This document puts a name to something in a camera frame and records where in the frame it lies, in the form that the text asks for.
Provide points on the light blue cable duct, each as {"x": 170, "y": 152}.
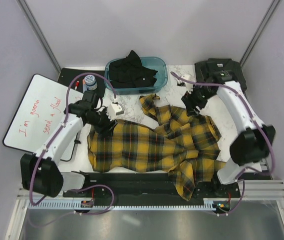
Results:
{"x": 81, "y": 205}

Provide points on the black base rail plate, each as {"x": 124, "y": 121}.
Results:
{"x": 103, "y": 178}

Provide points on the folded dark striped shirt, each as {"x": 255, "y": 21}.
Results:
{"x": 205, "y": 69}

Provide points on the teal plastic bin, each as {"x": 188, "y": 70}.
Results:
{"x": 151, "y": 62}

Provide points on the yellow plaid long sleeve shirt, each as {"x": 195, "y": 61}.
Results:
{"x": 183, "y": 146}

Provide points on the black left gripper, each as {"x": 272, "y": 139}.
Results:
{"x": 106, "y": 131}

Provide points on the black mat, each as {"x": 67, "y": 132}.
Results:
{"x": 68, "y": 74}

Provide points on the aluminium frame rail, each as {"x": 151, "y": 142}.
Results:
{"x": 248, "y": 189}

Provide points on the small blue white jar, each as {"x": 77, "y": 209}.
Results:
{"x": 91, "y": 82}

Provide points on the red whiteboard marker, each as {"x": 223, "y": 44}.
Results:
{"x": 76, "y": 85}

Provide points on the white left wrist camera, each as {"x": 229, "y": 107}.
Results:
{"x": 115, "y": 109}

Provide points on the white dry-erase board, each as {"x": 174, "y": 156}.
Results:
{"x": 39, "y": 113}

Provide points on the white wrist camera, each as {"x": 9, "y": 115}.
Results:
{"x": 115, "y": 109}
{"x": 185, "y": 80}

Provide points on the blue orange eraser stick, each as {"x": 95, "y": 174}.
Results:
{"x": 84, "y": 86}

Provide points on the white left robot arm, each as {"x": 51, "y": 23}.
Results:
{"x": 39, "y": 171}

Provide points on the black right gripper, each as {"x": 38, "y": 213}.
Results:
{"x": 189, "y": 102}

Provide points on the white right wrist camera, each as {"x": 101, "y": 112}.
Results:
{"x": 185, "y": 80}

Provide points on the black shirt in bin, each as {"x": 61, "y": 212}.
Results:
{"x": 129, "y": 72}

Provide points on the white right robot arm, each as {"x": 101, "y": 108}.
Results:
{"x": 223, "y": 77}

